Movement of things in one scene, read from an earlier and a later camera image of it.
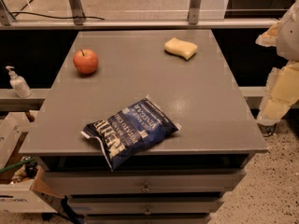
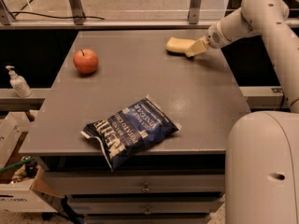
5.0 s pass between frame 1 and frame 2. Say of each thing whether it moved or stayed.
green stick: stayed
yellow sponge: moved
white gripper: moved
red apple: stayed
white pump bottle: stayed
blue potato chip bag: stayed
